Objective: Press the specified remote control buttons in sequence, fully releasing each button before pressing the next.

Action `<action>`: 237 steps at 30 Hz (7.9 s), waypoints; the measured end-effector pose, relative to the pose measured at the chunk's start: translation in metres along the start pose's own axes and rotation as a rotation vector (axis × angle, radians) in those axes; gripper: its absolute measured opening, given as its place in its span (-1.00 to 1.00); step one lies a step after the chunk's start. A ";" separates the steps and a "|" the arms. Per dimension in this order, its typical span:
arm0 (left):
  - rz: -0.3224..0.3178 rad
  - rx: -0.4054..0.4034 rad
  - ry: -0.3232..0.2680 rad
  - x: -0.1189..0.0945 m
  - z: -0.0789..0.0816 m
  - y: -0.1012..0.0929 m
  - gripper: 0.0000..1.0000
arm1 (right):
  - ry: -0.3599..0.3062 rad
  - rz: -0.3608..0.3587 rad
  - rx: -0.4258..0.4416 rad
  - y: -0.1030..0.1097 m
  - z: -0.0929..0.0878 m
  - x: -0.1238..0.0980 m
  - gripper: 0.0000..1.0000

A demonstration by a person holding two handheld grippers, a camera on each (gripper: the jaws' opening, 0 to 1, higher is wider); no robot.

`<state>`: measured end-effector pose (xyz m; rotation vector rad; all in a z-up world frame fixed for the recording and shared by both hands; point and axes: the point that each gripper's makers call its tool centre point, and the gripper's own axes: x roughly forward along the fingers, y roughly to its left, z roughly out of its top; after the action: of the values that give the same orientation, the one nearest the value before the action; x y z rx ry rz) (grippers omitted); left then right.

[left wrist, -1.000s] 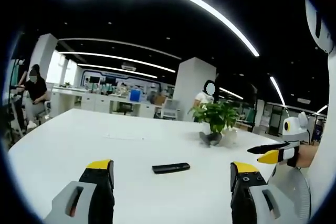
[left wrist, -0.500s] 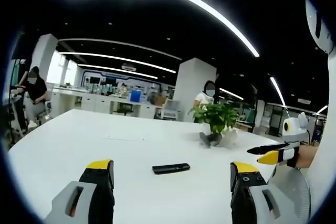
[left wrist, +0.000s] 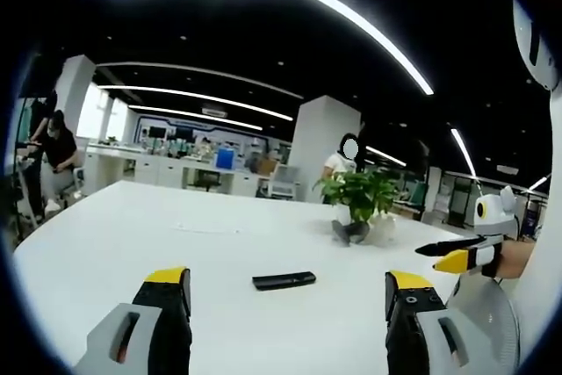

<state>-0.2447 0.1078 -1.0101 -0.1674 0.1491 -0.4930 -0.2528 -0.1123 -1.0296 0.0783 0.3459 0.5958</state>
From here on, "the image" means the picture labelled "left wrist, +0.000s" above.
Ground table cable cover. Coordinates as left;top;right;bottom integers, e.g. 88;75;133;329
171;220;241;235

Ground person's right hand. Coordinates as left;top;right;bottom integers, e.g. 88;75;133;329
500;241;535;280

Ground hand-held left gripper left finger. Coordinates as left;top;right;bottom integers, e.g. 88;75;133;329
72;266;193;375

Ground black remote control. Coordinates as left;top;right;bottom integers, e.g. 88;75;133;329
252;271;317;292

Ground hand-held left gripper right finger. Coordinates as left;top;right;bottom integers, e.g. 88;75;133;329
385;270;495;375

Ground white worn device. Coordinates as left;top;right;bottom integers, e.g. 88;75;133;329
512;0;556;92

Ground clear glass object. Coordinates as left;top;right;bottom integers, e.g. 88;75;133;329
368;215;399;245

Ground long white counter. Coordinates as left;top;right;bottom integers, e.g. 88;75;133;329
82;144;270;197

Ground blue box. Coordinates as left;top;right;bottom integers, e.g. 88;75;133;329
215;147;239;170

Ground white mesh office chair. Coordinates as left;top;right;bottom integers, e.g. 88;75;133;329
265;163;300;199

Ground black office chair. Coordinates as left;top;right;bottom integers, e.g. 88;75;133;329
191;169;222;193

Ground white swivel chair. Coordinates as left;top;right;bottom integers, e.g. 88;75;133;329
51;166;87;203

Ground green potted plant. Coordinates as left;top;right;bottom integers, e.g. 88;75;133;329
313;169;401;227

